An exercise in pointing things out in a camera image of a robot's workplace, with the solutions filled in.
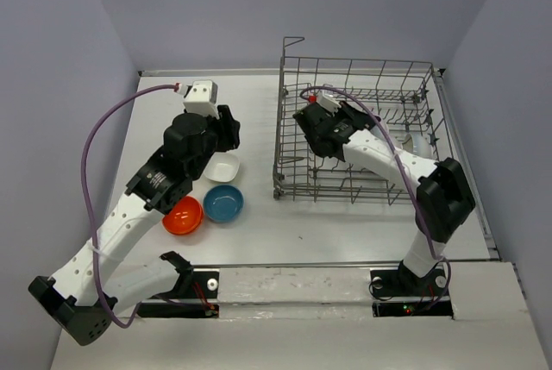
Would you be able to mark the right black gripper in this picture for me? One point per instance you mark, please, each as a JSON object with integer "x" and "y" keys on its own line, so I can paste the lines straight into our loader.
{"x": 367, "y": 121}

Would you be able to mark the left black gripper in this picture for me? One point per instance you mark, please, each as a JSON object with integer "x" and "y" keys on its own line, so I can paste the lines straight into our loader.
{"x": 228, "y": 128}

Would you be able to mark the white round bowl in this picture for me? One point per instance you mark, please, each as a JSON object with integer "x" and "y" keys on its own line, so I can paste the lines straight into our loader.
{"x": 407, "y": 143}
{"x": 422, "y": 147}

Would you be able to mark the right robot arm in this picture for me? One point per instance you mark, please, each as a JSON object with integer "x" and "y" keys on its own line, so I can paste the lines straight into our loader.
{"x": 438, "y": 190}

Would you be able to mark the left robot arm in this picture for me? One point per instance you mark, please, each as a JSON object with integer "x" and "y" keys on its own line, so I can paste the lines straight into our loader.
{"x": 80, "y": 297}

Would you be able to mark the white square bowl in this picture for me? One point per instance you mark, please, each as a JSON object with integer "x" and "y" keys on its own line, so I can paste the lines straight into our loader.
{"x": 222, "y": 168}

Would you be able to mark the blue bowl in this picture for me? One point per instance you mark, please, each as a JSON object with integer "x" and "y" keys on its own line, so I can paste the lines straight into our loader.
{"x": 223, "y": 203}

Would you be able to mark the orange bowl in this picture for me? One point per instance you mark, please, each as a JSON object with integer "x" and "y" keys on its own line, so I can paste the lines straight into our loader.
{"x": 185, "y": 217}

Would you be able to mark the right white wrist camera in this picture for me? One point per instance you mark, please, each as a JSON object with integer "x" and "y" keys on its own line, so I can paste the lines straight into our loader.
{"x": 325, "y": 99}

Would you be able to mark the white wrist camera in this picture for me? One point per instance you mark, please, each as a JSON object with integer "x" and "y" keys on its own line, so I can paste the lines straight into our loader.
{"x": 199, "y": 98}
{"x": 325, "y": 99}

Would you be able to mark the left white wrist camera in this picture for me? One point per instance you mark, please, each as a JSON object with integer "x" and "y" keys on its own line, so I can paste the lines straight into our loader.
{"x": 199, "y": 98}

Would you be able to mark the grey wire dish rack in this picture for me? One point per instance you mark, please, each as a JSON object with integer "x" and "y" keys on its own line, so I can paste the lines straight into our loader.
{"x": 403, "y": 94}

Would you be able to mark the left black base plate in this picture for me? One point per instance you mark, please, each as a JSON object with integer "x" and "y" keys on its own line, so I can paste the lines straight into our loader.
{"x": 194, "y": 300}

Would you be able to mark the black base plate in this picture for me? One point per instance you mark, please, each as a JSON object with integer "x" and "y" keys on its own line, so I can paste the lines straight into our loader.
{"x": 393, "y": 299}
{"x": 194, "y": 300}

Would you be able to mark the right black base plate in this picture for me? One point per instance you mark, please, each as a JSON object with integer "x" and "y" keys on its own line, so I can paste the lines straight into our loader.
{"x": 393, "y": 299}

